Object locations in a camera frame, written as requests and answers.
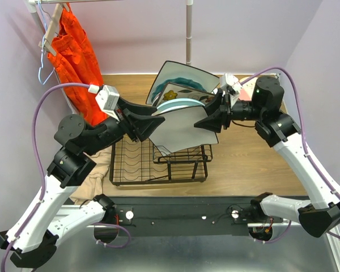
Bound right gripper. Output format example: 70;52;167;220
194;87;265;134

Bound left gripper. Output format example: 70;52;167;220
83;95;166;156

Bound watermelon round plate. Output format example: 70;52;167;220
152;98;205;116

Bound pink and cream round plate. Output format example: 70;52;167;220
239;77;258;101

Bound grey square plate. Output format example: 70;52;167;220
149;106;219;155

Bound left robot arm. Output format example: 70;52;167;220
0;97;165;269

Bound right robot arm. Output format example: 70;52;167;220
194;74;340;237

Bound teal rimmed plate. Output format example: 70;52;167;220
151;77;207;100

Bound flower square plate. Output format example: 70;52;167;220
152;83;215;108

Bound large white square plate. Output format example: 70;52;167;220
146;60;220;104

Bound beige cloth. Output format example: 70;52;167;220
70;147;111;205

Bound orange shorts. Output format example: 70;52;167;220
48;9;107;126

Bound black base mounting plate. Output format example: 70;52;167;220
110;196;283;237

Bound wooden clip hanger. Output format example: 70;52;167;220
39;2;70;56

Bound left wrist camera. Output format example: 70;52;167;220
95;85;120;113

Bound black wire dish rack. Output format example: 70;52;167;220
109;137;213;186

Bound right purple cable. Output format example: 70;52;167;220
239;66;340;244

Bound purple cable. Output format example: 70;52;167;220
0;83;131;272
239;66;340;244

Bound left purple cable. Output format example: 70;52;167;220
0;83;131;272

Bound blue wire hanger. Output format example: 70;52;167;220
37;1;55;86

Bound white clothes rack frame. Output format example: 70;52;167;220
24;1;194;66

